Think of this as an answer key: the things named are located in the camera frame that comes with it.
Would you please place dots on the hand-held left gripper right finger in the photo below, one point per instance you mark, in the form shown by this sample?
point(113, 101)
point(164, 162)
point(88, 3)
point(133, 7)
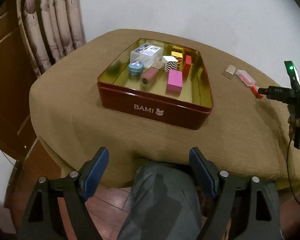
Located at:
point(203, 172)

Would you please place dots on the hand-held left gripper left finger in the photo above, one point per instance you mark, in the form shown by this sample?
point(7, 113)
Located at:
point(96, 172)

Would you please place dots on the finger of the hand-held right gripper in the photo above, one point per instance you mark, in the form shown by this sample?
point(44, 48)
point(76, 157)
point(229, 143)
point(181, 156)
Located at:
point(262, 90)

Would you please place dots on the orange tin with green label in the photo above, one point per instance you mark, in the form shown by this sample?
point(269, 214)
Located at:
point(255, 92)

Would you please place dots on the red rectangular box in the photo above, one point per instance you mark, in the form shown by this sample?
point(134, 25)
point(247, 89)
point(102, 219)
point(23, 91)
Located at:
point(187, 63)

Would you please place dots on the red tin box gold inside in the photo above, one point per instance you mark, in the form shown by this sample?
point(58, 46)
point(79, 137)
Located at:
point(150, 110)

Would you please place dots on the pink rectangular box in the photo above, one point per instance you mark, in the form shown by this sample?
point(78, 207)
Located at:
point(174, 81)

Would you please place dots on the yellow block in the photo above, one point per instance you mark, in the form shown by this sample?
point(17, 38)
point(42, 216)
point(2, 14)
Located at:
point(176, 54)

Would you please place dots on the white cube box zigzag sides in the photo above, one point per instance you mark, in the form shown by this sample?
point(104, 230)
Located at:
point(170, 63)

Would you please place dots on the rose box with gold cap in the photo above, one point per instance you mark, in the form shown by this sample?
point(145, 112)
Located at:
point(150, 76)

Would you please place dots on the small blue cartoon tin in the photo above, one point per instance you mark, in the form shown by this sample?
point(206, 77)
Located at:
point(135, 68)

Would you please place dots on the clear plastic box with label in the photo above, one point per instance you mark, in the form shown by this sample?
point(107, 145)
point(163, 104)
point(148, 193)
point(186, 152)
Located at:
point(146, 53)

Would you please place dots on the pink eraser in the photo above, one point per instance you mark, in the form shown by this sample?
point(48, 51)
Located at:
point(247, 78)

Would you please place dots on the clear plastic case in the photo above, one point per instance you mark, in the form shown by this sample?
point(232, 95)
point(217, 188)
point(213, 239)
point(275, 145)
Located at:
point(245, 78)

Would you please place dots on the gold rectangular box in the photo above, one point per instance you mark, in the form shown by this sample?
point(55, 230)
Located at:
point(230, 72)

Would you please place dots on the person's leg in grey trousers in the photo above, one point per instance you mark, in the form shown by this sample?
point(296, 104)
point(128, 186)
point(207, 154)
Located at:
point(162, 200)

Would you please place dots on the brown wooden door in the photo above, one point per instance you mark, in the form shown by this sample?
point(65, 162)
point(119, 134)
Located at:
point(7, 80)

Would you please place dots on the beige patterned curtain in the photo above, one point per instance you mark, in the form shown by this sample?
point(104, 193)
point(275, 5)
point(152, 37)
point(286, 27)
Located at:
point(52, 25)

